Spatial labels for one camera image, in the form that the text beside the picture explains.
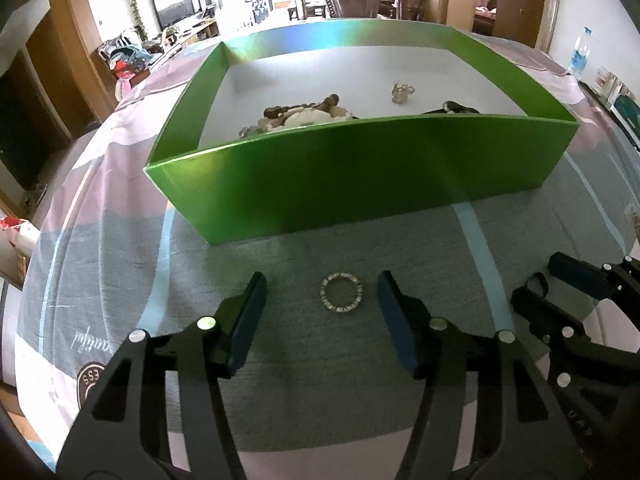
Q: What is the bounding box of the white crystal bead ring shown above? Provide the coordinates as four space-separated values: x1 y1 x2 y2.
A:
319 271 364 316

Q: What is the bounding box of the chair with piled clothes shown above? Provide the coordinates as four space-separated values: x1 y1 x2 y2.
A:
96 35 154 82

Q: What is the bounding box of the wooden tv cabinet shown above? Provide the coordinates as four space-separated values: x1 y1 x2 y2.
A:
160 18 219 48

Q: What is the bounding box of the teal and white package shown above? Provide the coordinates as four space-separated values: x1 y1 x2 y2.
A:
602 72 639 145

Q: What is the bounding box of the silver flower brooch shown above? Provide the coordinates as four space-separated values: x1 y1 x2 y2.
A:
392 81 416 105

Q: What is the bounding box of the black ring band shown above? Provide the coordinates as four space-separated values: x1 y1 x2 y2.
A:
525 272 549 298

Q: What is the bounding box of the cream bead bracelet in box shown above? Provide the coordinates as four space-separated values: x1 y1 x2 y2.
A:
257 104 355 135

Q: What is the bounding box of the dark bead string in box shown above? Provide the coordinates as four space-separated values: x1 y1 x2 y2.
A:
262 92 342 120

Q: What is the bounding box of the green cardboard box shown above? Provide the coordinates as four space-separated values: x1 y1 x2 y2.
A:
145 18 578 245

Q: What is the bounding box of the black item in box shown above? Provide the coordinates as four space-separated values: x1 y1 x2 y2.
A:
424 101 480 115

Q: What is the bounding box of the striped patchwork tablecloth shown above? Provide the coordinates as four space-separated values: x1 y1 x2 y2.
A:
15 40 639 479

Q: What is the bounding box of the black television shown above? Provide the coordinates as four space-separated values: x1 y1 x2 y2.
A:
153 0 195 29

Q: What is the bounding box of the clear plastic water bottle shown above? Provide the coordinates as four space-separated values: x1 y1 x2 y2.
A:
568 26 592 79

